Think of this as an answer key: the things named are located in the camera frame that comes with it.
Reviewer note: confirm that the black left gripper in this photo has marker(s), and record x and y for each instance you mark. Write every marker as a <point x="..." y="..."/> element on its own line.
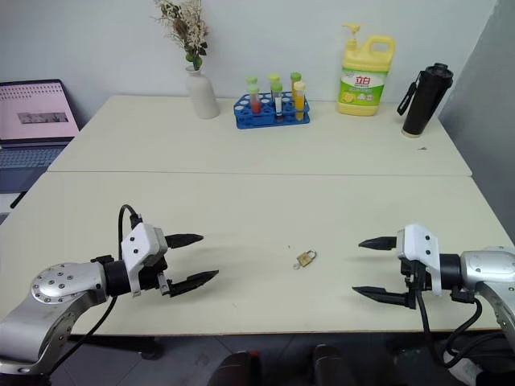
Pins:
<point x="151" y="276"/>

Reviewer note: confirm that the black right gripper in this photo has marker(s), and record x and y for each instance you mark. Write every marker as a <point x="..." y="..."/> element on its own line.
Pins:
<point x="416" y="277"/>

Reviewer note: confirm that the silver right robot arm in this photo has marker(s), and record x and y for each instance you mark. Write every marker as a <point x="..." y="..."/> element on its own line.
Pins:
<point x="484" y="265"/>

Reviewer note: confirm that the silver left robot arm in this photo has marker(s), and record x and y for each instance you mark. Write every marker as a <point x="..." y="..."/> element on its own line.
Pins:
<point x="60" y="281"/>

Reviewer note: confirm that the small brass padlock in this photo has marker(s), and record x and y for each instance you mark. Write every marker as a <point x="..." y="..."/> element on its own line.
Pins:
<point x="306" y="258"/>

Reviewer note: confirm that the dark rounded shape red mark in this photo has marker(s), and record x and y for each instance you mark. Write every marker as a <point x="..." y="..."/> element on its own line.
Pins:
<point x="237" y="370"/>

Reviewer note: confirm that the blue test tube rack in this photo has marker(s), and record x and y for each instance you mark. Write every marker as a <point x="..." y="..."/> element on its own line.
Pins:
<point x="265" y="118"/>

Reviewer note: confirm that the white ceramic vase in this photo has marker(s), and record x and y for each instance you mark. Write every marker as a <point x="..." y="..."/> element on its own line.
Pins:
<point x="203" y="96"/>

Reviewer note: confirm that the green-capped tube red liquid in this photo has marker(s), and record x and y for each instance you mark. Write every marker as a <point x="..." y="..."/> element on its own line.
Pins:
<point x="255" y="105"/>

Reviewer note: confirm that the green-capped tube white label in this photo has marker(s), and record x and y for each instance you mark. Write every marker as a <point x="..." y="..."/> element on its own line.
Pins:
<point x="277" y="102"/>

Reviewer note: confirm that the black pen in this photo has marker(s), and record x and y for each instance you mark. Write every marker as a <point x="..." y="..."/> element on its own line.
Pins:
<point x="18" y="200"/>

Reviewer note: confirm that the yellow-capped tube yellow liquid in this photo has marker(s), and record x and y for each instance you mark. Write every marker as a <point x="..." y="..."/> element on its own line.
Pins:
<point x="299" y="105"/>

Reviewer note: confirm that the yellow dish soap pump bottle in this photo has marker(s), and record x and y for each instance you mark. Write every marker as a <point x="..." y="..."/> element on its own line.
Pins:
<point x="362" y="86"/>

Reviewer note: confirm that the lime-capped test tube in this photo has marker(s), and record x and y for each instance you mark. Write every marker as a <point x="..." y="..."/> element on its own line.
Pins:
<point x="273" y="78"/>

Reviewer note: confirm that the green-capped tube orange liquid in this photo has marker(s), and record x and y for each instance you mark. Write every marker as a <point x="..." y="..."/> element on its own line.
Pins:
<point x="295" y="77"/>

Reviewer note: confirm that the open laptop computer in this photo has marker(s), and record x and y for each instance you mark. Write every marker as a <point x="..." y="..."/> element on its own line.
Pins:
<point x="32" y="116"/>

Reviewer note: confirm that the dried flower bouquet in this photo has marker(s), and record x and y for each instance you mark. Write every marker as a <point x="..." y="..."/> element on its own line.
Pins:
<point x="187" y="28"/>

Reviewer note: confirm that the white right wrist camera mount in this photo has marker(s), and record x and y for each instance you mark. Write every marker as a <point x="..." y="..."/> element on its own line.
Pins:
<point x="418" y="245"/>

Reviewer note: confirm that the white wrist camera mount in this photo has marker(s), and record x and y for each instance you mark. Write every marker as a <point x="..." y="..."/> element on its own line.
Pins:
<point x="141" y="241"/>
<point x="418" y="245"/>

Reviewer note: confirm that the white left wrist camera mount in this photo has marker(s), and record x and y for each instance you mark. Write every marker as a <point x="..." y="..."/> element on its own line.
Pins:
<point x="141" y="241"/>

